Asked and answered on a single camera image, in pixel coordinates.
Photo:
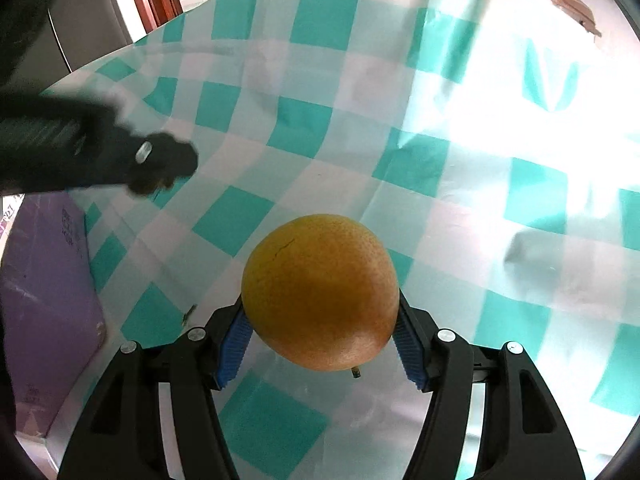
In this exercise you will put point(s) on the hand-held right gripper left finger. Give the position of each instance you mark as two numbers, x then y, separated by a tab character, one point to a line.
232	350

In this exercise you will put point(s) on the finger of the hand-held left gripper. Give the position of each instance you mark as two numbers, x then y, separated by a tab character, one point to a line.
165	162

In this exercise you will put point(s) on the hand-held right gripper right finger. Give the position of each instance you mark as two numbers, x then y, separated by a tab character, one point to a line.
412	355

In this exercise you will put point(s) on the large yellow-orange orange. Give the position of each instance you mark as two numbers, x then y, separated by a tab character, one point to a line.
320	290

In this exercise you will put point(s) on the purple cardboard box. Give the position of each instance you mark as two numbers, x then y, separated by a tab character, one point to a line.
45	310

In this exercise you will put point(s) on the small dark stem scrap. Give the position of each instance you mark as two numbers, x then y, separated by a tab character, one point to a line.
189	313

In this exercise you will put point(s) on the grey refrigerator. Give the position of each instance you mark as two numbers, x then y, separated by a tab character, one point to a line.
85	20

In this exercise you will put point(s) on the teal white checkered tablecloth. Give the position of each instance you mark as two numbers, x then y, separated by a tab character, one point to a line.
380	160

